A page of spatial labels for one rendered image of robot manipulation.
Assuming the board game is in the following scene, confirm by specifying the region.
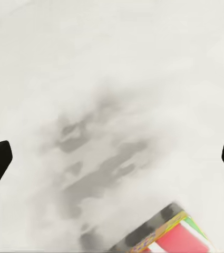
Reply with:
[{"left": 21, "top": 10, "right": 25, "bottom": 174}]
[{"left": 126, "top": 211, "right": 218, "bottom": 253}]

